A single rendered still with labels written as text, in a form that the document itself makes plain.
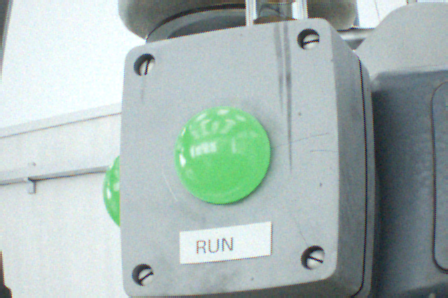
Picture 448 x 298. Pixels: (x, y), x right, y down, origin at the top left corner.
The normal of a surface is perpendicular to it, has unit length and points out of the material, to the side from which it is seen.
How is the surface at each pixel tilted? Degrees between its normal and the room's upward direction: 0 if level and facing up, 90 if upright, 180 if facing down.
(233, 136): 87
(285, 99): 90
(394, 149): 90
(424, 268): 90
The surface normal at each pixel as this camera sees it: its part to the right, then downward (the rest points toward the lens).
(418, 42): -0.61, -0.27
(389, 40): -0.93, -0.12
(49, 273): -0.38, -0.31
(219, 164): -0.11, 0.07
